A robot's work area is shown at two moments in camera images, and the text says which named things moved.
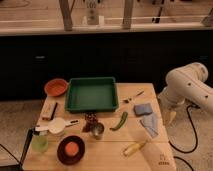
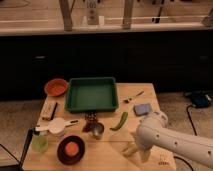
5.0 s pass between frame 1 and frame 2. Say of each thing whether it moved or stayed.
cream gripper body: moved
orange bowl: stayed
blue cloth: stayed
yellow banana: stayed
